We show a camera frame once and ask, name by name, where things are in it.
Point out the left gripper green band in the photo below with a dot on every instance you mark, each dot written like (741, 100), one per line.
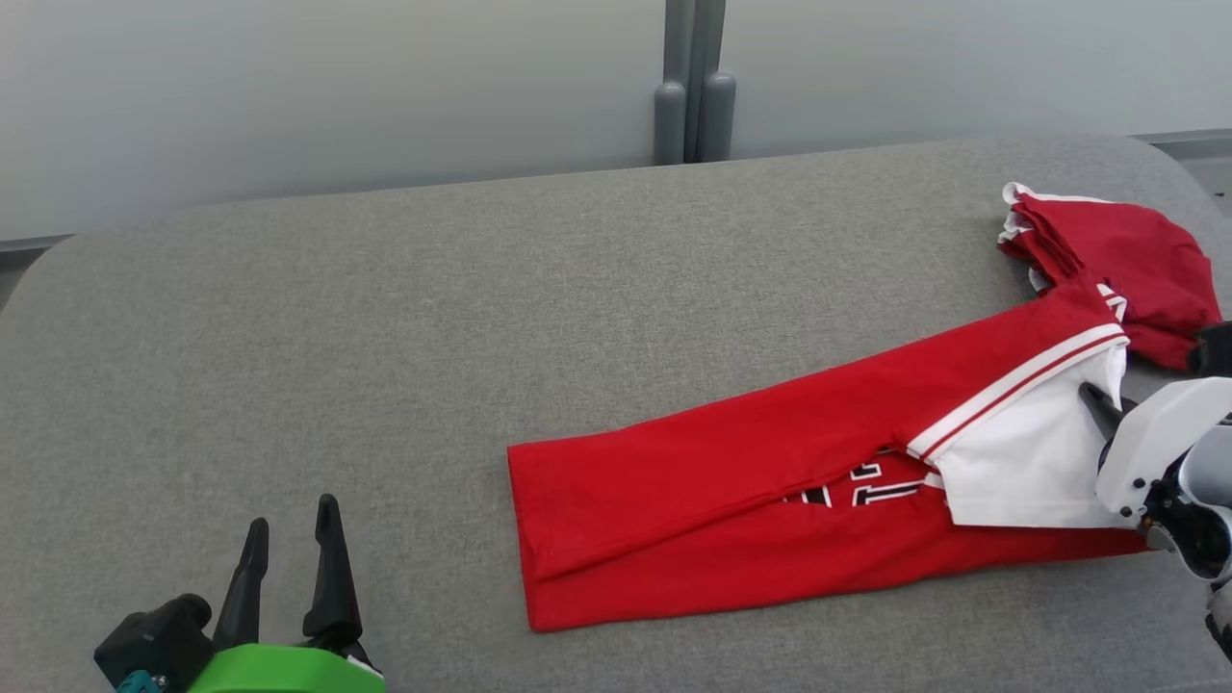
(289, 672)

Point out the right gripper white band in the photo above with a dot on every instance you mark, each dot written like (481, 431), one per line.
(1150, 443)

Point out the red shorts with white band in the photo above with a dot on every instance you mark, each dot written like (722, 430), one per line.
(1136, 260)

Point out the red white basketball jersey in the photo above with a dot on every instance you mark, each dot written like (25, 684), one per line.
(722, 481)

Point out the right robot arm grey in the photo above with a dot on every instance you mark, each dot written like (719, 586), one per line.
(1208, 525)

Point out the grey fabric sofa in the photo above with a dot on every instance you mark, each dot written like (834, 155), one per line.
(385, 385)

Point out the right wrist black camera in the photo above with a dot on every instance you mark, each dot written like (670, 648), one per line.
(1215, 351)

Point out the wrist black camera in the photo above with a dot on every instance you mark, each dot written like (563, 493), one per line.
(154, 635)
(1215, 351)

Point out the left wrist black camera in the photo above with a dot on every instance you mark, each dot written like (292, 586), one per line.
(154, 635)

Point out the grey partition post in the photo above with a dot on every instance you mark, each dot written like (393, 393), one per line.
(695, 87)

